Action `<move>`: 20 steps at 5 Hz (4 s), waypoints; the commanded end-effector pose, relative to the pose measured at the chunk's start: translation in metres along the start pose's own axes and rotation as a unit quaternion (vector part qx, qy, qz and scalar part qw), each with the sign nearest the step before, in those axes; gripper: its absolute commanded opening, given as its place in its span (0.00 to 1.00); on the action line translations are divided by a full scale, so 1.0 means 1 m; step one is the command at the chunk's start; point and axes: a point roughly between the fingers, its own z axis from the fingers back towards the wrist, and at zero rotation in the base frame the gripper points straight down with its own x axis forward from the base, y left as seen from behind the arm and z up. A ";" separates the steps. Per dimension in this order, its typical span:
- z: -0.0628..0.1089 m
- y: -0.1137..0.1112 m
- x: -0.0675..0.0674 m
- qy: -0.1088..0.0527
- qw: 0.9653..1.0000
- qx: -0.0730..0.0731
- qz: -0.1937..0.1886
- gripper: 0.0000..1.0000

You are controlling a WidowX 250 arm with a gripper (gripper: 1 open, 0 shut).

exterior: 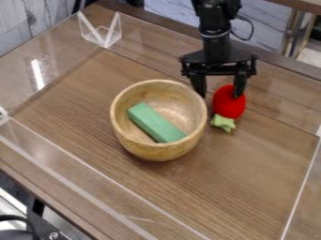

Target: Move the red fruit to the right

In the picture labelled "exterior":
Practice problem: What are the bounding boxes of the black cable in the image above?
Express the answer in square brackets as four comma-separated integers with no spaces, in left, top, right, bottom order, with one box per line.
[231,13,256,42]

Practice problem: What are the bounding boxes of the red plush fruit green leaves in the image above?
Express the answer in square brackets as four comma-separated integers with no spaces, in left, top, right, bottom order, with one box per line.
[211,84,247,132]

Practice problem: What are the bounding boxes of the green rectangular block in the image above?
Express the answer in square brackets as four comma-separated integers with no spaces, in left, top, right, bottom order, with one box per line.
[128,102,188,143]

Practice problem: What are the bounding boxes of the metal table leg frame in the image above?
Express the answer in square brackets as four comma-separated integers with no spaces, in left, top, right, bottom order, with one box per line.
[281,9,318,59]

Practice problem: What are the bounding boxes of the clear acrylic corner bracket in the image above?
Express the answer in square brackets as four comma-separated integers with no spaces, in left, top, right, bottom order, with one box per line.
[77,11,122,49]

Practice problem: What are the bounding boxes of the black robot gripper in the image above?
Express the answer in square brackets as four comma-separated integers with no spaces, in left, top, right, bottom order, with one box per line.
[180,49,259,98]

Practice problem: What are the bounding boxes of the black table leg bracket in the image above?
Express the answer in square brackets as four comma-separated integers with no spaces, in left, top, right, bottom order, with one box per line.
[27,199,70,240]

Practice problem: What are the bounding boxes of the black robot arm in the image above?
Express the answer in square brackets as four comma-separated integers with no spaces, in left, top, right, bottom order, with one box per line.
[180,0,259,98]

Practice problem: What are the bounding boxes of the wooden bowl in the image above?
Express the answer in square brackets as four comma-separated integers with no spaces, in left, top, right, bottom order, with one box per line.
[110,80,208,161]

